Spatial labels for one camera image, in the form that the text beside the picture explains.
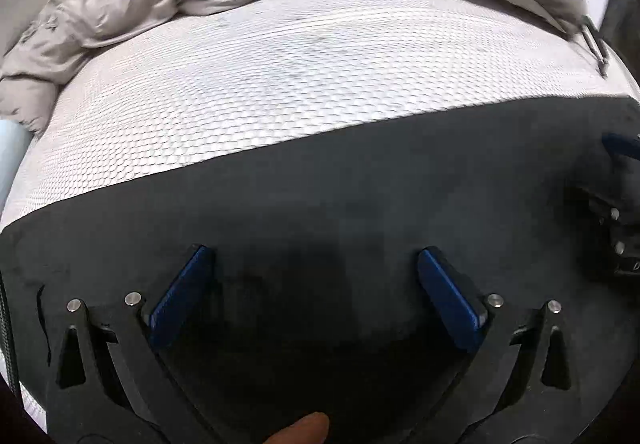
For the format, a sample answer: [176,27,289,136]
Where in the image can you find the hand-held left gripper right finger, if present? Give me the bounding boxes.
[417,247,576,444]

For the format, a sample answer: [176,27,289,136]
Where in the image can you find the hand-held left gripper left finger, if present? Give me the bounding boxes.
[47,244,223,444]

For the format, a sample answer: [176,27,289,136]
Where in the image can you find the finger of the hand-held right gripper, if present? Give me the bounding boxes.
[601,131,640,185]

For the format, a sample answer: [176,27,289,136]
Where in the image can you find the black pants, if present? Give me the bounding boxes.
[0,92,640,444]

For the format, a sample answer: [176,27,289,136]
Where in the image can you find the person's left hand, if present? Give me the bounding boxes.
[262,411,331,444]

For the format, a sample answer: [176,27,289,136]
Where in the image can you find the light blue pillow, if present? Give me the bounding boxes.
[0,119,40,211]

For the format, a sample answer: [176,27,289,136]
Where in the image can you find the white honeycomb-patterned bed sheet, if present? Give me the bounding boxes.
[0,0,633,425]

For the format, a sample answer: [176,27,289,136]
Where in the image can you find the black strap buckle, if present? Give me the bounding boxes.
[579,17,612,78]

